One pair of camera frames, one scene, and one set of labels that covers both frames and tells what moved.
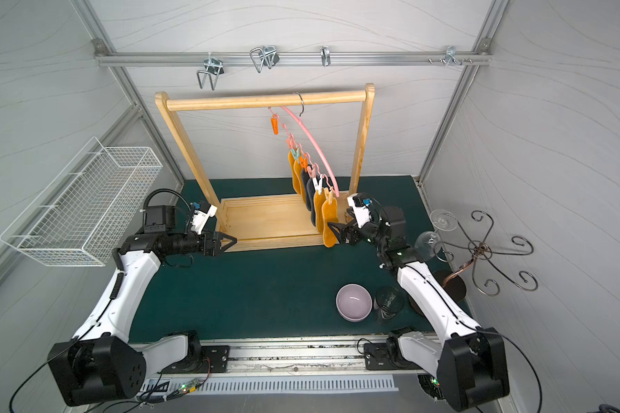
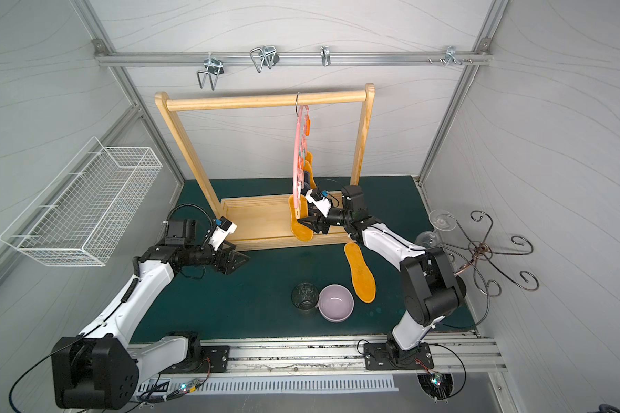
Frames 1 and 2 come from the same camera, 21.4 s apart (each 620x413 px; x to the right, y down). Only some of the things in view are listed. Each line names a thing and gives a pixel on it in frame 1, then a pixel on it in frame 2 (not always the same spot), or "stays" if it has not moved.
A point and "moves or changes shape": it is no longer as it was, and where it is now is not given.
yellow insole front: (329, 214) moves or changes shape
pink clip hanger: (297, 153) moves or changes shape
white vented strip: (155, 388) stays
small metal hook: (325, 56) stays
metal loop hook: (267, 54) stays
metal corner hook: (450, 54) stays
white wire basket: (81, 213) stays
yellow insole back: (296, 169) -> (308, 166)
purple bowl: (354, 303) -> (336, 303)
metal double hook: (213, 69) stays
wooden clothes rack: (272, 222) stays
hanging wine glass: (443, 219) stays
